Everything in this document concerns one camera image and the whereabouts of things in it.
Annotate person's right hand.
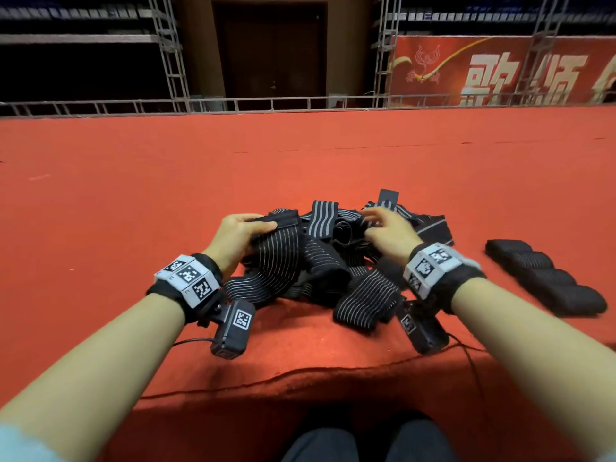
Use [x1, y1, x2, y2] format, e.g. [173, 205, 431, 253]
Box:
[360, 207, 425, 268]

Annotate person's left hand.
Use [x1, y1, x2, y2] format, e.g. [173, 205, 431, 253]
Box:
[202, 212, 278, 280]

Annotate black striped strap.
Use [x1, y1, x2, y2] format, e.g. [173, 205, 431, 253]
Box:
[524, 267, 579, 291]
[223, 209, 307, 306]
[505, 250, 556, 275]
[543, 284, 608, 318]
[484, 238, 533, 264]

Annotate pile of black straps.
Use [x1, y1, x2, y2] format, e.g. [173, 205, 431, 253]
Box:
[223, 188, 456, 335]

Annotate person's left forearm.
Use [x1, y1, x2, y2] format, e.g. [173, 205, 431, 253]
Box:
[0, 293, 186, 462]

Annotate person's right forearm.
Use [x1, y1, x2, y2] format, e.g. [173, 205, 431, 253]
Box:
[450, 277, 616, 458]

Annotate black wristband with marker tags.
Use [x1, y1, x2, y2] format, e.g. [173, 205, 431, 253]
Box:
[146, 253, 225, 325]
[402, 241, 487, 316]

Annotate metal railing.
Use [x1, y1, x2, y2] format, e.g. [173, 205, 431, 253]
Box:
[0, 91, 616, 117]

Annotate metal truss column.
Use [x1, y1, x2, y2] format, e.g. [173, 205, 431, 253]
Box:
[373, 0, 404, 108]
[144, 0, 192, 114]
[520, 0, 564, 104]

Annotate dark brown door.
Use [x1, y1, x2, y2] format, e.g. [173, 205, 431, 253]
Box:
[212, 1, 329, 102]

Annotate red banner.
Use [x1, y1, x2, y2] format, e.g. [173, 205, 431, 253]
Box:
[388, 35, 616, 108]

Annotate black trousers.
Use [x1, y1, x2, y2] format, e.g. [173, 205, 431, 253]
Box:
[279, 411, 461, 462]

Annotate tiered bleacher seats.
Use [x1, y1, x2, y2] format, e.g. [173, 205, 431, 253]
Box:
[399, 0, 616, 25]
[0, 4, 160, 46]

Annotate light blue sleeve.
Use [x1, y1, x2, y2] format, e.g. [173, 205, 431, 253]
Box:
[0, 423, 69, 462]

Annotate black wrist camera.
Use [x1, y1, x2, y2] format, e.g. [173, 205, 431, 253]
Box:
[210, 298, 258, 360]
[395, 299, 450, 356]

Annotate thin black camera cable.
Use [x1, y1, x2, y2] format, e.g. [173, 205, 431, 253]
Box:
[447, 332, 492, 420]
[171, 336, 218, 349]

